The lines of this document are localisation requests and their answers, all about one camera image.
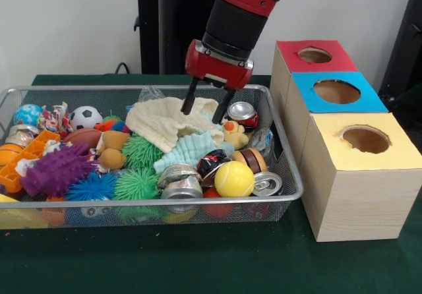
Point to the purple spiky ball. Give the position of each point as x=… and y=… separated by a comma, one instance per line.
x=56, y=172

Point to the clear shallow mesh bin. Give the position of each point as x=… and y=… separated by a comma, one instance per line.
x=283, y=169

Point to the small toy hamburger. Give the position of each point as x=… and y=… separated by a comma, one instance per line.
x=254, y=161

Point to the black side stand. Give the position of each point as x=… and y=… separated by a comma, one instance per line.
x=409, y=43

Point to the crushed silver can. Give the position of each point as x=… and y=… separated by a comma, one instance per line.
x=179, y=182

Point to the yellow tennis ball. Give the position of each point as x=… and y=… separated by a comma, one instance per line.
x=234, y=178

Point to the red soda can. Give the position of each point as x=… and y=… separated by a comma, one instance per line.
x=244, y=115

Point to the cream knitted cloth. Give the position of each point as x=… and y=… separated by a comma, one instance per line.
x=158, y=122

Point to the dark green table cloth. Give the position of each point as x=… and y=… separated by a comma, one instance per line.
x=198, y=261

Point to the light teal cloth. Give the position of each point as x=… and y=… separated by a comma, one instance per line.
x=188, y=150

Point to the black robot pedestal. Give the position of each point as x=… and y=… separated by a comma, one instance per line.
x=165, y=30

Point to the small soccer ball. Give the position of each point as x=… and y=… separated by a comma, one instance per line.
x=86, y=117

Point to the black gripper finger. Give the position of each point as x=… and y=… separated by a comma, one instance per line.
x=189, y=97
x=223, y=106

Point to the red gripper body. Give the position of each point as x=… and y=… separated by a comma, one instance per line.
x=217, y=64

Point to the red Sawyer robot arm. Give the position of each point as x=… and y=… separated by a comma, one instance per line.
x=241, y=10

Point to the wooden box with three holes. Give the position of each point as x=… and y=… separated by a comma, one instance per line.
x=359, y=188

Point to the small orange basketball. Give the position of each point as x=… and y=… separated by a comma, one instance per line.
x=8, y=154

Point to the green spiky ball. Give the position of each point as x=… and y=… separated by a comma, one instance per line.
x=136, y=184

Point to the clear blue-printed plastic packet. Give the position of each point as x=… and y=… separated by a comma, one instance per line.
x=262, y=142

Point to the silver can with pull tab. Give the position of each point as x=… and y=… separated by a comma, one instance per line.
x=267, y=184

